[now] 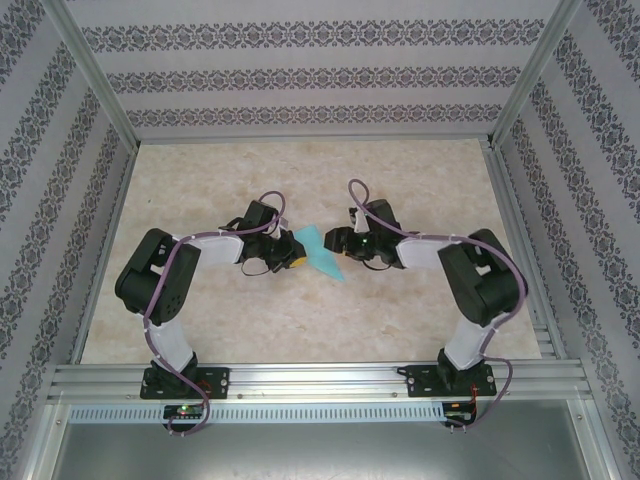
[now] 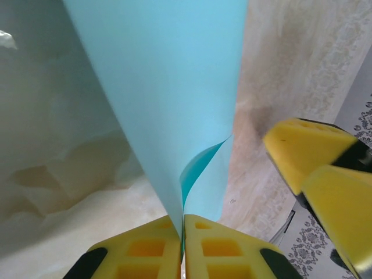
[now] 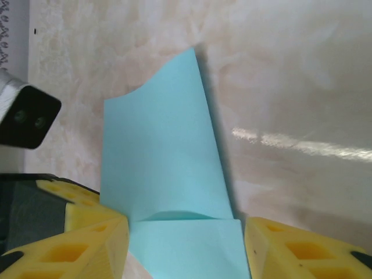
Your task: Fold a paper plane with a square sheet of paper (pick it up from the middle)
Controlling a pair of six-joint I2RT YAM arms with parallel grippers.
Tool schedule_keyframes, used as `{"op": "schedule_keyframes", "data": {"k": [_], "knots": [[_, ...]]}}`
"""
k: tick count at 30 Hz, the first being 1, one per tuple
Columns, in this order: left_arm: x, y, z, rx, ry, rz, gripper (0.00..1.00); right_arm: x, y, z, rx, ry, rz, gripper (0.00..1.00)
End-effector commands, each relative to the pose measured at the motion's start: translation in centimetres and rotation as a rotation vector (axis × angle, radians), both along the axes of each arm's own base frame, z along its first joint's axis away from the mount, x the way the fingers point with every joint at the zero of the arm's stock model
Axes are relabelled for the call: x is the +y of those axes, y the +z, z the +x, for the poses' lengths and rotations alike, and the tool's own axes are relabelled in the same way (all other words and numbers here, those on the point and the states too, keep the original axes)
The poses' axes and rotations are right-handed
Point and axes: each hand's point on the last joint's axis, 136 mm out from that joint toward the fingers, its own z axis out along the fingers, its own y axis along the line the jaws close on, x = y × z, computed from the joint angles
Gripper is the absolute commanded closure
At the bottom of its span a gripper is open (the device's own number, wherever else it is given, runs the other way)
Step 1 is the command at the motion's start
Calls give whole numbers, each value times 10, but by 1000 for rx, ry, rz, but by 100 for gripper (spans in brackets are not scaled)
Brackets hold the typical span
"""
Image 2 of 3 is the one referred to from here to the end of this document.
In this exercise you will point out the teal paper sheet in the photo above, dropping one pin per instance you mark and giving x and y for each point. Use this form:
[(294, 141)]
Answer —
[(162, 87)]

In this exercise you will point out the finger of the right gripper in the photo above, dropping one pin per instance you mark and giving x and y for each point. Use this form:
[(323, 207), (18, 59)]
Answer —
[(305, 145), (343, 209)]

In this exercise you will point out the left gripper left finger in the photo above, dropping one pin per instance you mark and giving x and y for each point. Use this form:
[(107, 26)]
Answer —
[(139, 255)]

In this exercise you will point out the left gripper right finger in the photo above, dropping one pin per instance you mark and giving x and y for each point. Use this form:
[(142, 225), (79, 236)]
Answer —
[(232, 255)]

